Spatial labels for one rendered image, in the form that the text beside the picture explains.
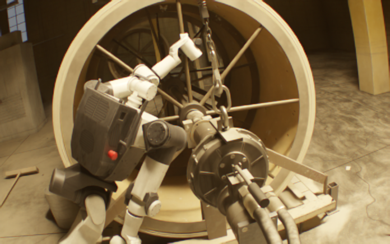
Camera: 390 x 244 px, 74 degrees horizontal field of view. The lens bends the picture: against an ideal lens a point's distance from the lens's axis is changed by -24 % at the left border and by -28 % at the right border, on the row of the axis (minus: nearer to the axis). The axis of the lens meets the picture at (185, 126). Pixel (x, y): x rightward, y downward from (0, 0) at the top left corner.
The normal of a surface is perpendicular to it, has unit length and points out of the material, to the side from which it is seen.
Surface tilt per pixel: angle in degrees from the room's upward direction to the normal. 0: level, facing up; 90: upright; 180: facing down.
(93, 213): 90
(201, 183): 90
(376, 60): 90
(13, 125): 90
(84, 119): 74
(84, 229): 104
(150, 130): 61
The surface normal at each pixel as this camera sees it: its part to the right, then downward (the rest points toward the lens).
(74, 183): 0.37, 0.20
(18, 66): 0.15, 0.26
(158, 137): -0.41, -0.17
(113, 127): 0.80, 0.39
